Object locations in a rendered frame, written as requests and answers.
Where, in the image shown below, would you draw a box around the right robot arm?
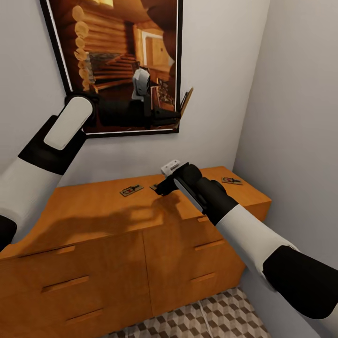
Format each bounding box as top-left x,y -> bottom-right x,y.
155,160 -> 338,338

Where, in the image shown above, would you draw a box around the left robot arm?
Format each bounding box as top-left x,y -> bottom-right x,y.
0,68 -> 182,252

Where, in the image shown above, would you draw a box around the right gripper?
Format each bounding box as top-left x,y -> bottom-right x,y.
155,176 -> 177,196

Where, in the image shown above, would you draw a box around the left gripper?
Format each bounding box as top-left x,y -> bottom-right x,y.
116,94 -> 182,130

